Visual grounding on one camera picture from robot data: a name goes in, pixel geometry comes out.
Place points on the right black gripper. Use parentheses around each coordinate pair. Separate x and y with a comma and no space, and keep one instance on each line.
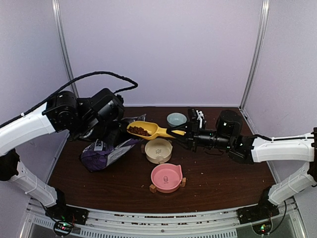
(192,137)

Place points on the yellow plastic scoop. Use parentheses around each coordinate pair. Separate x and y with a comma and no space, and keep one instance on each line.
(152,128)

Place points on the purple puppy food bag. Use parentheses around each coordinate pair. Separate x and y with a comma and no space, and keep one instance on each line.
(117,142)

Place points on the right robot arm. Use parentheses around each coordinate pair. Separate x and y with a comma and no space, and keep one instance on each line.
(254,149)

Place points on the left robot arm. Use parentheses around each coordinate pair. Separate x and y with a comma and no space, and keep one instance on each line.
(85,119)

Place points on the cream pet bowl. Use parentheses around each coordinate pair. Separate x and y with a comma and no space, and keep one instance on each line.
(157,151)

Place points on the pink pet bowl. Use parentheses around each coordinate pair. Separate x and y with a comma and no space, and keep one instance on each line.
(167,178)

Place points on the light blue ceramic bowl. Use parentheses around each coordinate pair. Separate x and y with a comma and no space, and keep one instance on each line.
(175,119)

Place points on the brown kibble in scoop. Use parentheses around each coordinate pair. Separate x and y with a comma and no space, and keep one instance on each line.
(138,131)

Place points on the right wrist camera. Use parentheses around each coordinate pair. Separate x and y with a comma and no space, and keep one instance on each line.
(197,117)

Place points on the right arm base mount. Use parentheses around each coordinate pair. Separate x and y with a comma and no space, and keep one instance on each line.
(260,215)

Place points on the aluminium front rail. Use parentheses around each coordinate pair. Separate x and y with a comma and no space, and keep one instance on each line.
(210,224)

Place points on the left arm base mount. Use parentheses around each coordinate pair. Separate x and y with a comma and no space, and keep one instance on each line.
(65,217)

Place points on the right aluminium frame post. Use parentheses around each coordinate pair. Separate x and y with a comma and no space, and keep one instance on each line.
(257,52)

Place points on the aluminium frame post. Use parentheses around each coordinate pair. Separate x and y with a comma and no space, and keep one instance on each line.
(257,52)
(62,40)

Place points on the left aluminium frame post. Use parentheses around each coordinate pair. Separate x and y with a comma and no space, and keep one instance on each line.
(62,40)

